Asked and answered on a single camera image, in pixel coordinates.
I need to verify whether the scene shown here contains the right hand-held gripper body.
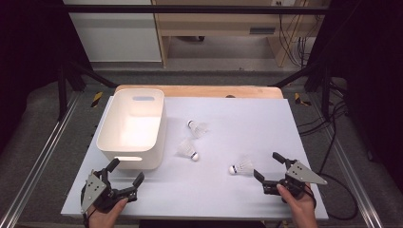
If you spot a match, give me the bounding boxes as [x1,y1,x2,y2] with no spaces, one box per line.
[261,160,328,200]

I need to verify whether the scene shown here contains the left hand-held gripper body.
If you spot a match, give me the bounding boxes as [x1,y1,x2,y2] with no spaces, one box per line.
[80,169,139,214]

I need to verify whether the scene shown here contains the white feather shuttlecock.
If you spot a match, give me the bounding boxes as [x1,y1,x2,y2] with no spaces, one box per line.
[185,119,210,140]
[175,139,201,162]
[228,159,256,177]

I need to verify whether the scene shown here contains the white plastic storage bin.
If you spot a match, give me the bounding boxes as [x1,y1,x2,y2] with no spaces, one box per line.
[95,87,168,171]

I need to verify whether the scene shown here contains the person's left hand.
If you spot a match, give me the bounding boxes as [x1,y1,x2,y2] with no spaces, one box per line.
[87,198,129,228]

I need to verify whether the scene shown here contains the person's right hand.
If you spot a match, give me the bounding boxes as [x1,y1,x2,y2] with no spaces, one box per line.
[276,184,318,228]

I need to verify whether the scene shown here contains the white board sheet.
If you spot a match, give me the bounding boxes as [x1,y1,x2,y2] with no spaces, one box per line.
[60,96,330,221]

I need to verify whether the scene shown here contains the black curtain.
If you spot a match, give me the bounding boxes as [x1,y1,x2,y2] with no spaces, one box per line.
[0,0,93,155]
[308,0,403,193]

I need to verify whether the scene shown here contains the white cabinet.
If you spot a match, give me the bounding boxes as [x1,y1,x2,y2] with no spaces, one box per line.
[63,0,163,63]

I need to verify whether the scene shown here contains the light wooden desk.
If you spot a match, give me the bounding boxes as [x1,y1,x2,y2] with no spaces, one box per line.
[151,0,331,68]

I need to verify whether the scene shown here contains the black horizontal bar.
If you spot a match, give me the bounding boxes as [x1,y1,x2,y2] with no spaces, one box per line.
[61,4,331,15]

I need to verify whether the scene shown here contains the right hand-held gripper cable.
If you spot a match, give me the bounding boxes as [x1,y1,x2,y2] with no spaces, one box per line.
[303,183,318,210]

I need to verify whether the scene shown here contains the hand-held gripper cable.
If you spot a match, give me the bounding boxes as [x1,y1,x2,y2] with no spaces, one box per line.
[303,183,318,210]
[80,184,92,228]

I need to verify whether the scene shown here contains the left hand-held gripper cable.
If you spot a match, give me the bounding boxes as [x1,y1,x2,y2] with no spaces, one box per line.
[80,184,92,228]

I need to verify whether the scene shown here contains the aluminium rail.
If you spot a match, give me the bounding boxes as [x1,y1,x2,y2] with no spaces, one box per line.
[308,94,385,228]
[0,91,83,228]

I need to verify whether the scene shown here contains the black floor cables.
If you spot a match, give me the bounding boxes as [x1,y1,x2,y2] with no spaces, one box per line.
[297,80,350,138]

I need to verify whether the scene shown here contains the black floor cable loop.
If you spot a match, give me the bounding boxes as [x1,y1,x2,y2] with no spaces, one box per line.
[315,172,359,221]

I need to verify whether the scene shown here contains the black metal frame strut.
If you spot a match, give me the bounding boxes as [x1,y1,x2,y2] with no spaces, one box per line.
[269,61,333,120]
[57,61,119,122]

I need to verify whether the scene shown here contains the bundle of hanging cables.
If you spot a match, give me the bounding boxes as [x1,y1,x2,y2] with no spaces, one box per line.
[278,13,317,68]

